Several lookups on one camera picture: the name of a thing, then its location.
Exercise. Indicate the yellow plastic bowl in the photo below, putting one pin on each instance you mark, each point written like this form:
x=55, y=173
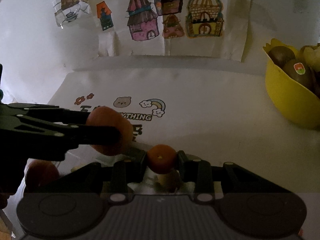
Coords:
x=295, y=102

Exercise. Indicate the brown kiwi in bowl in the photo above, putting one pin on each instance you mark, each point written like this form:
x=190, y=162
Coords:
x=280, y=55

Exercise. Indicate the houses drawing paper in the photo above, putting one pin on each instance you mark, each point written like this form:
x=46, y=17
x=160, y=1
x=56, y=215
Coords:
x=205, y=28

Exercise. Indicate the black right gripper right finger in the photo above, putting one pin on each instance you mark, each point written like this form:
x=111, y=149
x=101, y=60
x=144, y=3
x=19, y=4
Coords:
x=238, y=184

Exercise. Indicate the small red tomato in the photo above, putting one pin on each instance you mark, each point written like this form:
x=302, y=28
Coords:
x=39, y=173

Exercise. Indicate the pink peach apple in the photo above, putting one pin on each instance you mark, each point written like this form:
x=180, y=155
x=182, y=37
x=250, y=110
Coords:
x=105, y=116

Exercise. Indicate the yellow banana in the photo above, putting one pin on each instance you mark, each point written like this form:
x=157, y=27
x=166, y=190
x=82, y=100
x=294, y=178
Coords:
x=164, y=179

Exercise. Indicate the small orange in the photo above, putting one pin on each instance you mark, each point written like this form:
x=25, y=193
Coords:
x=161, y=158

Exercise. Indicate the pear in bowl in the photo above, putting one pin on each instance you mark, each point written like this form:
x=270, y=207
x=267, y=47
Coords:
x=310, y=54

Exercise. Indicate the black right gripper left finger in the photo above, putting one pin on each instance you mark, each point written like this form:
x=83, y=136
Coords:
x=110, y=180

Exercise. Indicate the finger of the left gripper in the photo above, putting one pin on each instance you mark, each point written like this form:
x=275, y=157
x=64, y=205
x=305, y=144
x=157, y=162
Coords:
x=39, y=115

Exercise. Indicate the metal tray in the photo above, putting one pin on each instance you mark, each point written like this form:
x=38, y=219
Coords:
x=78, y=158

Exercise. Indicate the kiwi with sticker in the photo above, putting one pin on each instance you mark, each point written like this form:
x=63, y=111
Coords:
x=300, y=72

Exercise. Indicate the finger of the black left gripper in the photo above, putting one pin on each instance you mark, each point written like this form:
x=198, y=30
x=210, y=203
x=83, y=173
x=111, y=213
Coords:
x=31, y=137

